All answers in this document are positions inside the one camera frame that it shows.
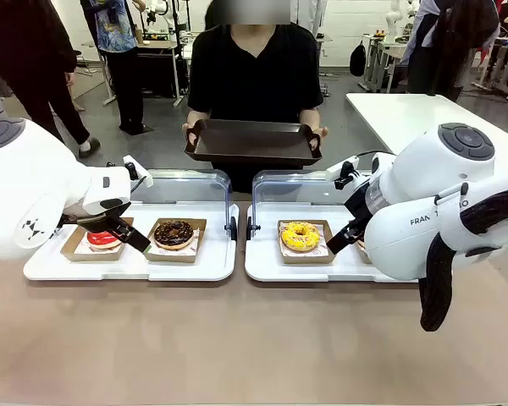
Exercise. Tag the person's right hand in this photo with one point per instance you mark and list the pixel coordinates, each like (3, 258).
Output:
(188, 129)

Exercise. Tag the black backpack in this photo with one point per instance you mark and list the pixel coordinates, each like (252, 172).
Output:
(357, 59)

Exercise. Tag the cardboard box of chocolate donut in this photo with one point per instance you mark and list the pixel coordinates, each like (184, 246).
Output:
(194, 258)

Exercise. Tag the brown serving tray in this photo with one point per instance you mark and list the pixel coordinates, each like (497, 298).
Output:
(254, 141)

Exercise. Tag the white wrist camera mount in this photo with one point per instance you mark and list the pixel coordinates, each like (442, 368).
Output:
(110, 186)
(343, 167)

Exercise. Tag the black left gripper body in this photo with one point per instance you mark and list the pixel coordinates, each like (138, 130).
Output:
(112, 206)

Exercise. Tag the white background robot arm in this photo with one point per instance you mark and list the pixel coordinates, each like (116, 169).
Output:
(394, 21)

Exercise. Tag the person in black shirt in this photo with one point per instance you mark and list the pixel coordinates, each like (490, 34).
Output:
(254, 76)

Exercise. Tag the printed paper under yellow donut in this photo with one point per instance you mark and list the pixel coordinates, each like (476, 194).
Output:
(321, 251)

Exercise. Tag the bystander in dark clothes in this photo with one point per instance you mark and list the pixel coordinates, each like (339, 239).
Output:
(25, 42)

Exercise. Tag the yellow sprinkled donut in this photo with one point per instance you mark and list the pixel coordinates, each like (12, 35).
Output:
(300, 237)

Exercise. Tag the person's left hand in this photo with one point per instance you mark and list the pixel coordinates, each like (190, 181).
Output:
(319, 133)

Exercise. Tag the red glazed donut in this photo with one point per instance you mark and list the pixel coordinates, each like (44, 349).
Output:
(98, 241)

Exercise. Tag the printed paper under chocolate donut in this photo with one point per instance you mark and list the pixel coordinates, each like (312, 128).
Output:
(194, 249)

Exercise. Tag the person's right forearm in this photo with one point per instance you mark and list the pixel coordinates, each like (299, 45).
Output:
(198, 116)

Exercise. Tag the person's left forearm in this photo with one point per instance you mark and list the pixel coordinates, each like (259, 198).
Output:
(310, 117)

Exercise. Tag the clear display lid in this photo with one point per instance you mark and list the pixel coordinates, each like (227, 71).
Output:
(296, 186)
(186, 186)

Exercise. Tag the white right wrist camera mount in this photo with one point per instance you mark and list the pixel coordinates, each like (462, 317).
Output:
(343, 167)

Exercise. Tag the bystander in blue patterned shirt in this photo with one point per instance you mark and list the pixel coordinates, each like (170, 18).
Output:
(118, 34)

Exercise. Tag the cardboard box of dark sprinkled donut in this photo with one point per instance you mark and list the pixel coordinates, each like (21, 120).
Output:
(362, 254)

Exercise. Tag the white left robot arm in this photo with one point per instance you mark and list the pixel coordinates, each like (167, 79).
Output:
(25, 177)

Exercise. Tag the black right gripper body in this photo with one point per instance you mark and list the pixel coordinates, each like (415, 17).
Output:
(362, 201)

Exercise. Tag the cardboard box of red donut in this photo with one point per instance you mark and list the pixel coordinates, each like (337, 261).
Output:
(74, 251)

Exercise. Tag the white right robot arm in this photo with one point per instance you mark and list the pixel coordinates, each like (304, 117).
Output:
(406, 249)

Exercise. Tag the cardboard box of yellow donut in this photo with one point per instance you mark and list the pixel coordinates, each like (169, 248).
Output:
(328, 258)

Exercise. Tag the white display tray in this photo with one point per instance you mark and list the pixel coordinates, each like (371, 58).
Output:
(271, 270)
(110, 270)

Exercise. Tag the printed paper under red donut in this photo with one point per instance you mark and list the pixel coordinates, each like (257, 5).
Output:
(84, 249)

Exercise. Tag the white side table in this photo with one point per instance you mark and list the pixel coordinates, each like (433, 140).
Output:
(406, 110)

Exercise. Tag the chocolate donut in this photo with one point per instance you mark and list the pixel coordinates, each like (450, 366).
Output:
(173, 233)

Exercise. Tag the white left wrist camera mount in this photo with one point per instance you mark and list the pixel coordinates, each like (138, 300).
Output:
(110, 186)

